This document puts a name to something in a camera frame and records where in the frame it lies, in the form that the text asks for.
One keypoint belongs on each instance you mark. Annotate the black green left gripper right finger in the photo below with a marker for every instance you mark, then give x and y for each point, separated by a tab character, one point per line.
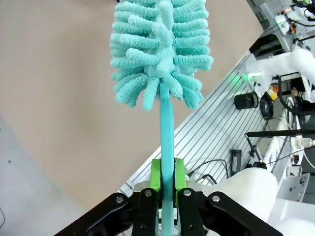
189	209

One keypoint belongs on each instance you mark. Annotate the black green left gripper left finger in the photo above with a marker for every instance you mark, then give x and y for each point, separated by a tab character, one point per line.
145	209

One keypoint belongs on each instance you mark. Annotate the teal chenille duster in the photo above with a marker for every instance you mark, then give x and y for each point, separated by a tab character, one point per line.
166	137

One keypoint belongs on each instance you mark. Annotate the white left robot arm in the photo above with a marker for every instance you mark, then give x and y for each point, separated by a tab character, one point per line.
251	186

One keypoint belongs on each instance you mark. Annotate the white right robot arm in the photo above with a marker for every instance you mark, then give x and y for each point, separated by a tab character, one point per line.
283	64

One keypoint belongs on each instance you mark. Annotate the grey slotted aluminium plate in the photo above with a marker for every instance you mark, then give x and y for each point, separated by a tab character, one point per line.
209	127

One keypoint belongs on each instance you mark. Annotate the silver laptop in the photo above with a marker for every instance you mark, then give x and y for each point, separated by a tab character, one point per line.
294	188

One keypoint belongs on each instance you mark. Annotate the black tripod bar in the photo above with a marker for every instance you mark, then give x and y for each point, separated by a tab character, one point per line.
278	133

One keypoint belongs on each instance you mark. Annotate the black ribbed cylinder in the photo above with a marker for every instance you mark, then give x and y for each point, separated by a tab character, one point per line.
246	101

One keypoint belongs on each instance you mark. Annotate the yellow box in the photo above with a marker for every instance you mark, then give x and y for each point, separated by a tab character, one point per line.
272	94

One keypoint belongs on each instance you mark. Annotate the black box device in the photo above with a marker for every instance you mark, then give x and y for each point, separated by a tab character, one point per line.
267	45

